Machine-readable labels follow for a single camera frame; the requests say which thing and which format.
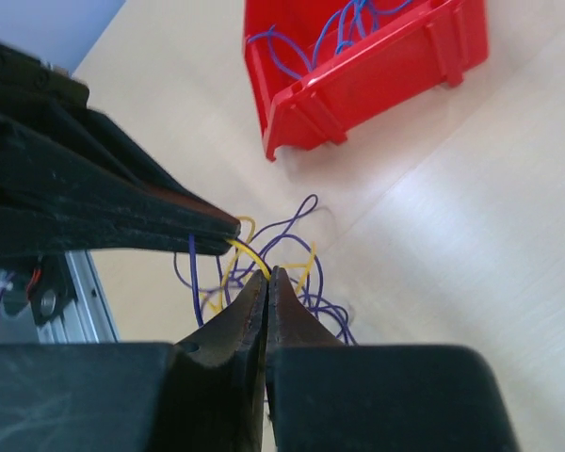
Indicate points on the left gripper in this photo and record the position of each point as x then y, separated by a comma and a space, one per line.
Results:
71, 179

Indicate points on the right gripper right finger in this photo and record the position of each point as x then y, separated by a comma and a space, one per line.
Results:
327, 396

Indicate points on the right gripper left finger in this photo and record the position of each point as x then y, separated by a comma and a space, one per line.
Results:
204, 393

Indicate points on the red plastic bin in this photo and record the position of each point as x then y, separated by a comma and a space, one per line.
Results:
319, 68

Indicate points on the aluminium mounting rail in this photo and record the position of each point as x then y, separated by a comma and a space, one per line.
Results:
68, 302

